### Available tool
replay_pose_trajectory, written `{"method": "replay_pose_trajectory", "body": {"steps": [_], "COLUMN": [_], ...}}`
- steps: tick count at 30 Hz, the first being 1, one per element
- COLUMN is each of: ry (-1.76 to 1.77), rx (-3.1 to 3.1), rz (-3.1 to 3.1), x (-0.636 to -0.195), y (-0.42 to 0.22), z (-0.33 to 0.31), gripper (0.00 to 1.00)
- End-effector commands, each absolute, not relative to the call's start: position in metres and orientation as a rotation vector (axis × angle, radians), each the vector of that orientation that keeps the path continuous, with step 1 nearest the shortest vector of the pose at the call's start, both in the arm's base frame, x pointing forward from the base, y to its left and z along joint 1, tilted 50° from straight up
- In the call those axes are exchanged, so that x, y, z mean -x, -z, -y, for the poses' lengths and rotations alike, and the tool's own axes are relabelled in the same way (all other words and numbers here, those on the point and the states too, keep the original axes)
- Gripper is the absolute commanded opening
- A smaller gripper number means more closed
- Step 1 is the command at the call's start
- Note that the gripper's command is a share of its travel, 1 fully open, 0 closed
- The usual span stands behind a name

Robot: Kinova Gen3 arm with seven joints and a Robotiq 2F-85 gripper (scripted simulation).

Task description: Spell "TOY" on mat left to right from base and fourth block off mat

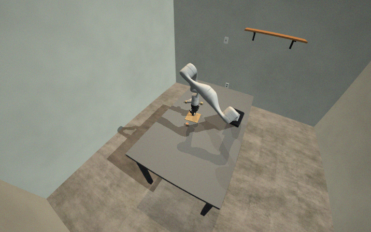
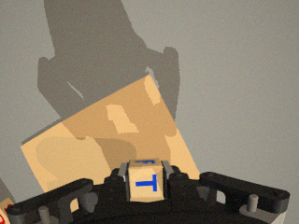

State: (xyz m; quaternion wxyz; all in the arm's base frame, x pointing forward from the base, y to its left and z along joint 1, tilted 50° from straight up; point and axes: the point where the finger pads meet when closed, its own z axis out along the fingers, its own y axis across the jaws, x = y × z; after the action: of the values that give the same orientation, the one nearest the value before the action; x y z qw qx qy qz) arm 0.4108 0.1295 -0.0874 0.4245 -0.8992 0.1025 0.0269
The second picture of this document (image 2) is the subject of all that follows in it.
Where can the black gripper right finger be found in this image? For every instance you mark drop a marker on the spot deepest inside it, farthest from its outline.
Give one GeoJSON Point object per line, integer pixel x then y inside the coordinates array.
{"type": "Point", "coordinates": [241, 197]}

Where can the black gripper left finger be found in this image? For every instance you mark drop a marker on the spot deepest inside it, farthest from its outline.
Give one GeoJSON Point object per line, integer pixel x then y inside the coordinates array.
{"type": "Point", "coordinates": [53, 207]}

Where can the tan flat mat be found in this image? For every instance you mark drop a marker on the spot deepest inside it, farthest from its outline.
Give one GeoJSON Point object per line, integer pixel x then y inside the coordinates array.
{"type": "Point", "coordinates": [132, 123]}

